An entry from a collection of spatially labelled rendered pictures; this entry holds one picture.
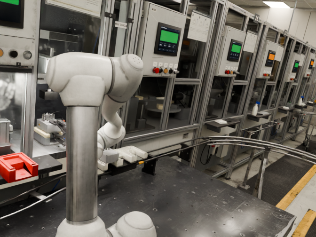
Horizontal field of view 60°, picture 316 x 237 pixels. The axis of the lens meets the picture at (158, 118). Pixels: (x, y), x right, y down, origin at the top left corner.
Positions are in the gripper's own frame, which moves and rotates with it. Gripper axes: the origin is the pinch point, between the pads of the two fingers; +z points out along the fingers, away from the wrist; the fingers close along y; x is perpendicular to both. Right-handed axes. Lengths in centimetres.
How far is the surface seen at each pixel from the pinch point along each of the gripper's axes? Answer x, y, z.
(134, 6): -37, 76, -12
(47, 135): 5.3, -3.4, -3.2
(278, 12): -823, 225, 181
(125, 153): -33.5, -11.3, -28.2
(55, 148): 3.2, -9.4, -9.2
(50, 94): 1.4, 18.5, 4.7
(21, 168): 28.9, -8.6, -24.6
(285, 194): -282, -92, -82
